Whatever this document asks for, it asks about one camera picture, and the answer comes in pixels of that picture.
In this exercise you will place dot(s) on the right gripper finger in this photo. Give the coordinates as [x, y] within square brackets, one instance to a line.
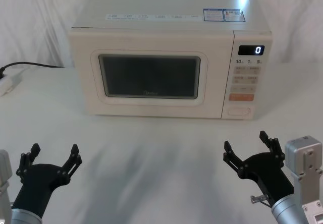
[232, 157]
[276, 149]

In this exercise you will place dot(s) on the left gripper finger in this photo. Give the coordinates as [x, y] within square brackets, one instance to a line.
[73, 162]
[25, 159]

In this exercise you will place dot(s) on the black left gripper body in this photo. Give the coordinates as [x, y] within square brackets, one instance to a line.
[38, 181]

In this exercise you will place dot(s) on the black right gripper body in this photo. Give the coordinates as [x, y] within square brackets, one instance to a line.
[267, 176]

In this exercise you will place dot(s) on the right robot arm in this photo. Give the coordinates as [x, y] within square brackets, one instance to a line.
[302, 158]

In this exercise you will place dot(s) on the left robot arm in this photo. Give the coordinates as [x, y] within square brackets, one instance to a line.
[3, 166]

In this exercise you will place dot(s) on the microwave oven control panel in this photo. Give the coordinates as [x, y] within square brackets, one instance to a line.
[246, 105]

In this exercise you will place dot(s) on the white power strip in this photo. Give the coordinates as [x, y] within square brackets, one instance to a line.
[7, 84]

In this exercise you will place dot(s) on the white table cloth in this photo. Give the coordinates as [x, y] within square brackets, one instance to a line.
[151, 171]

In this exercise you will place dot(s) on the cream microwave oven door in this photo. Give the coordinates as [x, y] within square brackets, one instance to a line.
[80, 82]

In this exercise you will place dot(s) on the white curtain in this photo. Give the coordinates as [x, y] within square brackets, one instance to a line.
[32, 19]

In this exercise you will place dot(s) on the cream microwave oven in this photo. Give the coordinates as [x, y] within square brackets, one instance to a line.
[151, 4]

